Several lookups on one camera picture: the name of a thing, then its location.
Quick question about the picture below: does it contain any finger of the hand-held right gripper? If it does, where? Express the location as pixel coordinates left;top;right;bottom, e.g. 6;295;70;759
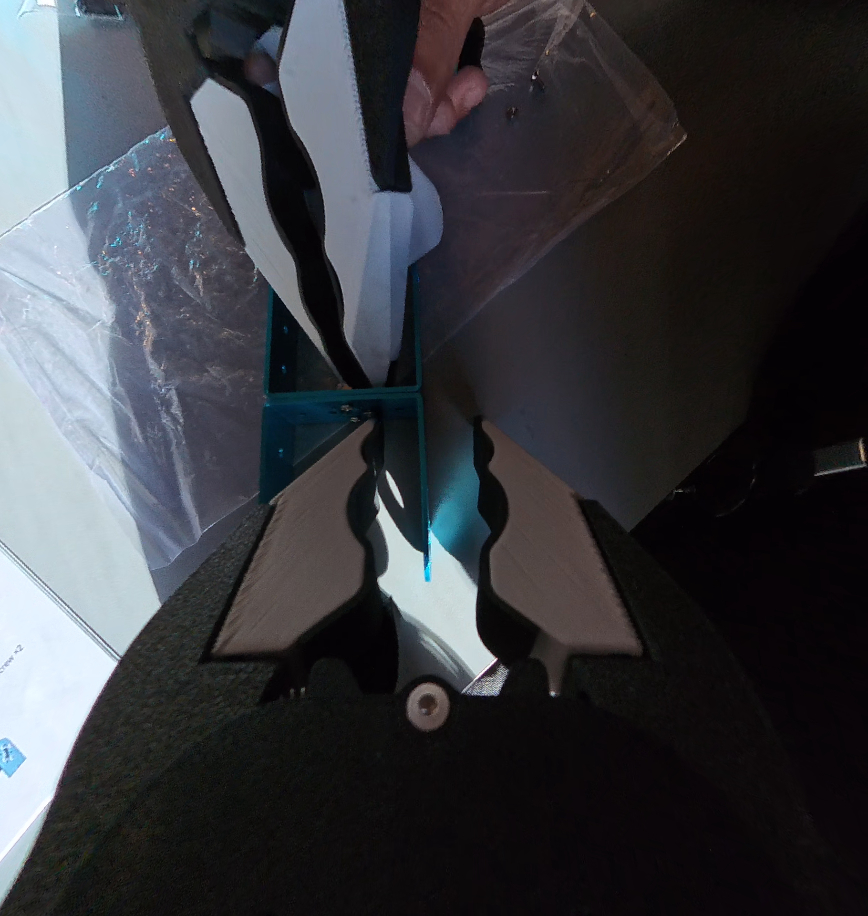
189;77;369;389
278;0;447;389

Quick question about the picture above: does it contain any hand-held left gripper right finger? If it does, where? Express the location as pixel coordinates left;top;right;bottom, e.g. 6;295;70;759
477;419;644;698

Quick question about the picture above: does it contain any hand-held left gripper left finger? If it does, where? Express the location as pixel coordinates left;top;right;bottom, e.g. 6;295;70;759
212;419;376;658

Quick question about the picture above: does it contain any blue metal bracket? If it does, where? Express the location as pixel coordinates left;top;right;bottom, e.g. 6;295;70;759
261;268;435;584

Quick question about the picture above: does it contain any small clear plastic bag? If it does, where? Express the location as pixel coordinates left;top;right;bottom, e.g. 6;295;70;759
405;0;687;366

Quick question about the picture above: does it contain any grey desk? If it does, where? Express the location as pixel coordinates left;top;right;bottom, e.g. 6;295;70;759
0;0;868;824

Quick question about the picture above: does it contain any person's right hand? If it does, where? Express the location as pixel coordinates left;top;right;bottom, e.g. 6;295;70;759
404;0;512;142

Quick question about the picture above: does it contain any white instruction sheet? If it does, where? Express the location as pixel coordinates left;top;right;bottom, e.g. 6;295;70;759
0;519;120;824

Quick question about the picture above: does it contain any metal plug on black cable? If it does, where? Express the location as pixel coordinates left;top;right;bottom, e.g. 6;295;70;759
809;437;868;479

